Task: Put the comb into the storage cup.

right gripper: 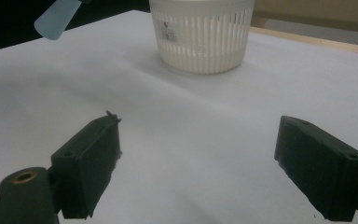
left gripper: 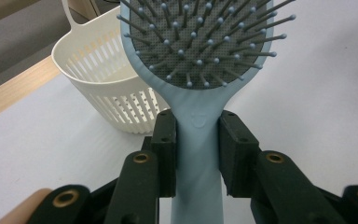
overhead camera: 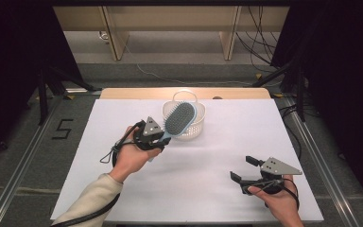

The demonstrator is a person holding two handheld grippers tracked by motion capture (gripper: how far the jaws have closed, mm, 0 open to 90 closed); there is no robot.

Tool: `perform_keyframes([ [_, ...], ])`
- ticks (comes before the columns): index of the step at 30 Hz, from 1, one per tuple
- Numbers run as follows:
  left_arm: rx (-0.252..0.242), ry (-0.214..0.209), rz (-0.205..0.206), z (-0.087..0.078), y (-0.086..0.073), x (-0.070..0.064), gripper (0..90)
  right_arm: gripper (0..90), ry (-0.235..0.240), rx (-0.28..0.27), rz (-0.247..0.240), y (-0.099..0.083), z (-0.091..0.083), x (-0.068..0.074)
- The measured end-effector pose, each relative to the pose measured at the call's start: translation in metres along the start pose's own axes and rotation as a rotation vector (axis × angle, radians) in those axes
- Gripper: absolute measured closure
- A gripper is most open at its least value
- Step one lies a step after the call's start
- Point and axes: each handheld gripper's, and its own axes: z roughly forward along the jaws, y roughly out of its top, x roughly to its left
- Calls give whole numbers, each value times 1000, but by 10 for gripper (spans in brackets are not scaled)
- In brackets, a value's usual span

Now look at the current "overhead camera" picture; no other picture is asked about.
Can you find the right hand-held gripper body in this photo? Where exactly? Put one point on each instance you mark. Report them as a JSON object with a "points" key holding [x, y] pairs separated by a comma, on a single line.
{"points": [[275, 166]]}

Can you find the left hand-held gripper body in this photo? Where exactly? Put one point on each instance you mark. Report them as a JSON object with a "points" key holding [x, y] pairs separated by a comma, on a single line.
{"points": [[151, 130]]}

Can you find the light blue hairbrush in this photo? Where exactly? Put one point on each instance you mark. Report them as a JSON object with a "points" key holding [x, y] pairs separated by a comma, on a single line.
{"points": [[179, 118]]}

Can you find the white plastic basket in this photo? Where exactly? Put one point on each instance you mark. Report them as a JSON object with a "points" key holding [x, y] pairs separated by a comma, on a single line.
{"points": [[199, 126]]}

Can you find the person's left hand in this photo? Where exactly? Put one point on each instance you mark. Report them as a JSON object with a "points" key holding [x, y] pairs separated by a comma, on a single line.
{"points": [[130, 160]]}

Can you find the person's right hand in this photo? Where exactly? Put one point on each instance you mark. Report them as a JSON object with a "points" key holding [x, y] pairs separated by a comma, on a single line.
{"points": [[282, 205]]}

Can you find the black metal stand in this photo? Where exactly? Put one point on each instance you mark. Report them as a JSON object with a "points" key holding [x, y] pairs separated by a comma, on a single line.
{"points": [[300, 94], [44, 94]]}

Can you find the black curtain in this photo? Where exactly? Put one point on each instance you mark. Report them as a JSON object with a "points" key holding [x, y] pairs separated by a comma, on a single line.
{"points": [[343, 78], [12, 63]]}

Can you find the beige desk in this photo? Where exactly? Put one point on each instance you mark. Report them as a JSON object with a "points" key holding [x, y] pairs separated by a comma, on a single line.
{"points": [[170, 17]]}

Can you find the aluminium floor rail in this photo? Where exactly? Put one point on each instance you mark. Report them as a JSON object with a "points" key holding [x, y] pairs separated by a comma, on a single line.
{"points": [[19, 176], [324, 164]]}

